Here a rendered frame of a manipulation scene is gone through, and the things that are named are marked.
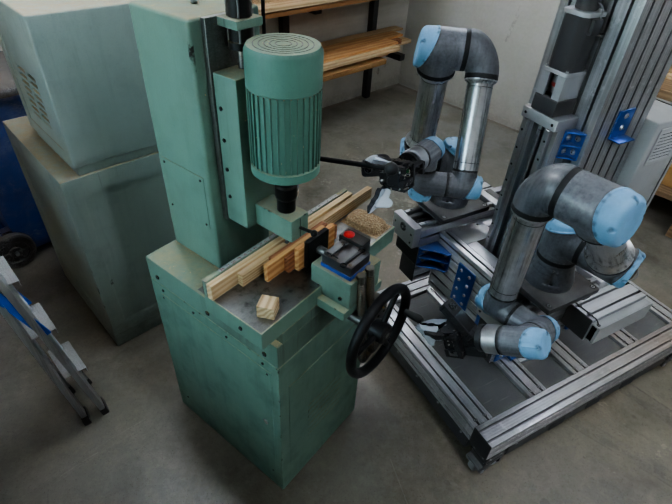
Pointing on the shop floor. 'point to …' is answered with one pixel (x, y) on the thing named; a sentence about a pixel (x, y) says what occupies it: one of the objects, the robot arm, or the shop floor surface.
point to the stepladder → (21, 314)
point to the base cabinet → (260, 387)
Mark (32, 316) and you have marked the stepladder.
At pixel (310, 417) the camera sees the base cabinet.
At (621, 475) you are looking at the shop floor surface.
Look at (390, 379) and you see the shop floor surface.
